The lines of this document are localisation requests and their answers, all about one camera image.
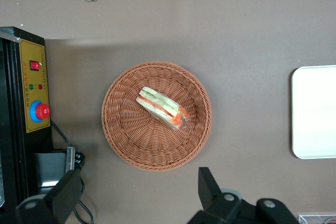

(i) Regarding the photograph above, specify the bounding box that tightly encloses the black machine power cable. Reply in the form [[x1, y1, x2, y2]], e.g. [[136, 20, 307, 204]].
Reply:
[[49, 119, 95, 224]]

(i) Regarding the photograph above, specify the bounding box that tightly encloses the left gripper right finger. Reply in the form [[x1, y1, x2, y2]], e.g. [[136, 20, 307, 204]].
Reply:
[[187, 166, 257, 224]]

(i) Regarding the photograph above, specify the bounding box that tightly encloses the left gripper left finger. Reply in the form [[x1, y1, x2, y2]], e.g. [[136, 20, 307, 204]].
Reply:
[[15, 169, 82, 224]]

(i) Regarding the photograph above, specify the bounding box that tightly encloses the cream plastic tray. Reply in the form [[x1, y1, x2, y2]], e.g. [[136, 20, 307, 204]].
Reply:
[[291, 65, 336, 159]]

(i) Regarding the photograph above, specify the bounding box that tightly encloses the grey metal machine bracket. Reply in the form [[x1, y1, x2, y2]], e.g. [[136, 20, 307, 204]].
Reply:
[[34, 146, 76, 195]]

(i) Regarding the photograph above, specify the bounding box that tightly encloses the black machine with yellow panel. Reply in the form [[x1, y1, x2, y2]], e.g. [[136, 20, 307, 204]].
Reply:
[[0, 26, 55, 224]]

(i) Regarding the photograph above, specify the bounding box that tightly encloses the clear acrylic bottle rack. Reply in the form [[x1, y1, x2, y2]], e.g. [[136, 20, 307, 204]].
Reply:
[[298, 214, 336, 224]]

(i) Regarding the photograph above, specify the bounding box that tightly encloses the triangle sandwich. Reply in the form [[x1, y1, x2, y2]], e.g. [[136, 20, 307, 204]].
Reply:
[[135, 86, 192, 130]]

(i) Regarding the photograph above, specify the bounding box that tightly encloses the red rocker switch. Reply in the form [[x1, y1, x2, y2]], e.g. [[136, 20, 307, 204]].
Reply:
[[29, 60, 42, 72]]

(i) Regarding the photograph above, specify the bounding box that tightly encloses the red emergency stop button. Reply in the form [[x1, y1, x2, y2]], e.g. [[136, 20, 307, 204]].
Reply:
[[29, 100, 51, 124]]

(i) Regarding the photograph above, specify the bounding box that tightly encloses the round brown wicker basket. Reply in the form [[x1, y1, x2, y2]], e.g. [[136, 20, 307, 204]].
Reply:
[[101, 61, 213, 172]]

